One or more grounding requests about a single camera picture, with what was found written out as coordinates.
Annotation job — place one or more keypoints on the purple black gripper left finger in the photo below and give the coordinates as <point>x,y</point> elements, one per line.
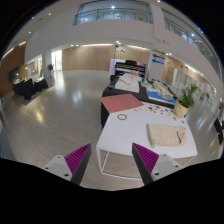
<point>72,166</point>

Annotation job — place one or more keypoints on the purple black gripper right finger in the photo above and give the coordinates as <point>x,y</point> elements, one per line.
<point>153,166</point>

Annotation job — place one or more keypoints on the beige folded towel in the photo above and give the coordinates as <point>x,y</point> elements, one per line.
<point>166,136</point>

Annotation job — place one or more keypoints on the white square table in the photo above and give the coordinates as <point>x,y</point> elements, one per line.
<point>124,128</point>

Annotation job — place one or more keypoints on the colourful sticker cluster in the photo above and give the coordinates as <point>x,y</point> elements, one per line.
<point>155,114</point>

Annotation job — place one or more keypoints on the potted green plant yellow pot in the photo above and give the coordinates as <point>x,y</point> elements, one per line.
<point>186,101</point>

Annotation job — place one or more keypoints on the pink paper sheet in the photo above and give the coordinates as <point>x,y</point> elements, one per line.
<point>117,103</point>

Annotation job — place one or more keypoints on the blue base building model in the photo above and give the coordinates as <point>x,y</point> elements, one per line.
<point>158,91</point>

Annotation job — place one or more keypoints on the white architectural model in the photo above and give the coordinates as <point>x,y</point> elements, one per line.
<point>127,82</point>

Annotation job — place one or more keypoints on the black covered table left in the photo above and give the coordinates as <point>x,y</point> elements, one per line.
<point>29,88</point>

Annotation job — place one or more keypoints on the black piano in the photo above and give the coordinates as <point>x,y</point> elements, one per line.
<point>121,68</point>

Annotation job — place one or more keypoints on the distant potted plant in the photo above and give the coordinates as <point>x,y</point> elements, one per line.
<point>50,68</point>

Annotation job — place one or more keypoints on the direction sign with arrows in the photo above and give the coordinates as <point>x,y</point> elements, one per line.
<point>158,56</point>

